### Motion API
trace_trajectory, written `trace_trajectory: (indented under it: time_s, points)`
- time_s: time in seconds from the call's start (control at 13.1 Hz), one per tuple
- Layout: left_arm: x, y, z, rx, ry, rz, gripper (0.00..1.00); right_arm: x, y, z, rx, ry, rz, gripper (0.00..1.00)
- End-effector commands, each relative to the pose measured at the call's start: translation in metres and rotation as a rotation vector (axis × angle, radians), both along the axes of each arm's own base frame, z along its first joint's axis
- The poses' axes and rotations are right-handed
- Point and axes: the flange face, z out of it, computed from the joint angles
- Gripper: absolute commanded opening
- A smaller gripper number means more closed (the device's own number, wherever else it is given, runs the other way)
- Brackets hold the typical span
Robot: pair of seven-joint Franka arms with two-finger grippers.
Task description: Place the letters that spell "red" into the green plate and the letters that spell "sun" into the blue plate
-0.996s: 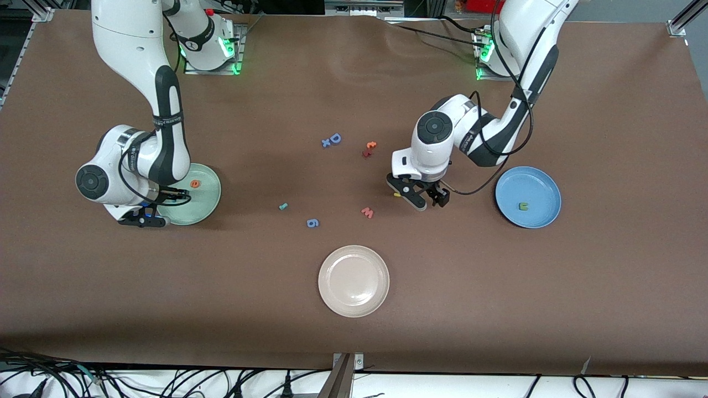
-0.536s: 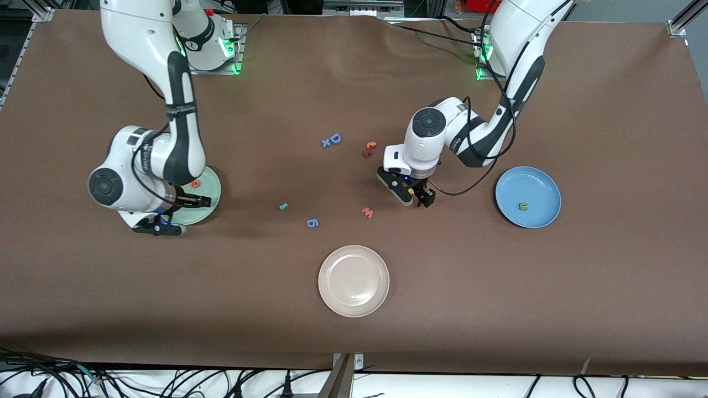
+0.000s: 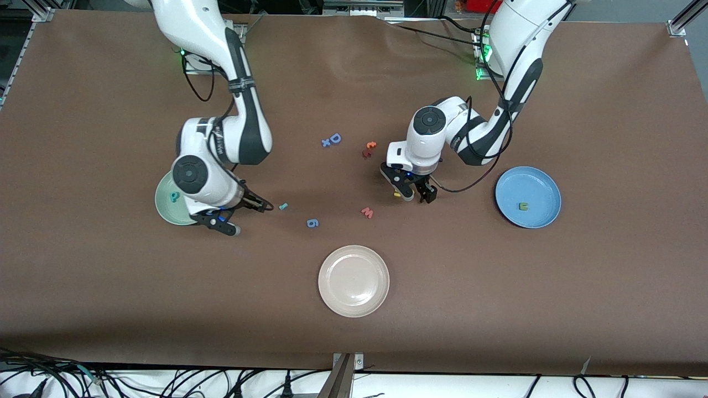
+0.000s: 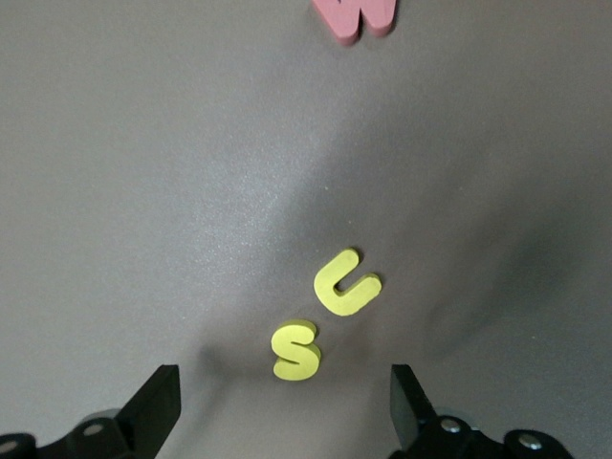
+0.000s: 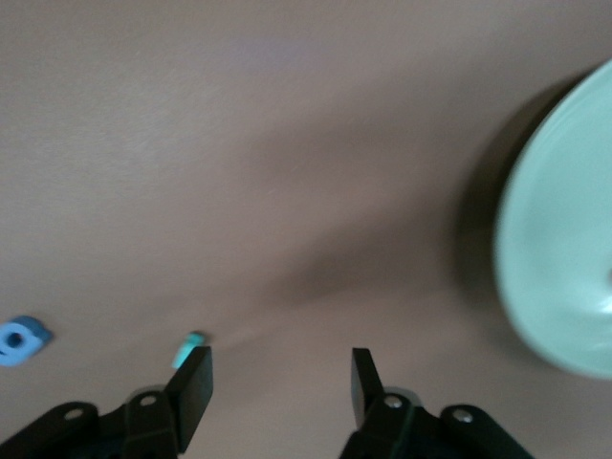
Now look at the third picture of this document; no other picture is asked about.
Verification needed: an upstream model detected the mint green round plate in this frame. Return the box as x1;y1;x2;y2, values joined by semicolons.
155;170;199;226

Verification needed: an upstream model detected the blue round plate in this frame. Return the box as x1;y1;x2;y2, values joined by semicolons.
495;166;562;229

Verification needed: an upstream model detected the beige round plate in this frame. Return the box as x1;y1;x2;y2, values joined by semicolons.
318;245;390;318

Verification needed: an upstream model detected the brown table cover sheet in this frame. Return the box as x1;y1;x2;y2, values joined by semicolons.
0;8;708;378

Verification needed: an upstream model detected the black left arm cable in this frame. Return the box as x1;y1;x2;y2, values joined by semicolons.
431;0;576;194

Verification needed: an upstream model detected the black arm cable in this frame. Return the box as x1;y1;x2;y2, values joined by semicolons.
431;0;576;194
180;47;244;166

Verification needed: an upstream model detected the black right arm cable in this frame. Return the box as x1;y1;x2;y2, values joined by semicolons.
180;47;244;166

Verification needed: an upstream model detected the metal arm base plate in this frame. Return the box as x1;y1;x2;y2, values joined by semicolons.
475;28;505;82
184;22;247;75

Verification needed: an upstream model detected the black cable on table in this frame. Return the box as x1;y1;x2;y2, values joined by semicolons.
387;17;487;45

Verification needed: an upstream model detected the metal table clamp bracket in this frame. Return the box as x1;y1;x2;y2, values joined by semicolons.
318;353;365;398

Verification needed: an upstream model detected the teal tipped floor cable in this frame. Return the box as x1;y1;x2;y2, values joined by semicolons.
75;364;106;386

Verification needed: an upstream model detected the black looped floor cable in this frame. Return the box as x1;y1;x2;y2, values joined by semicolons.
573;374;599;398

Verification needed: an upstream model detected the aluminium table edge rail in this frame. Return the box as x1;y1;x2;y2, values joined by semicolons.
0;22;35;108

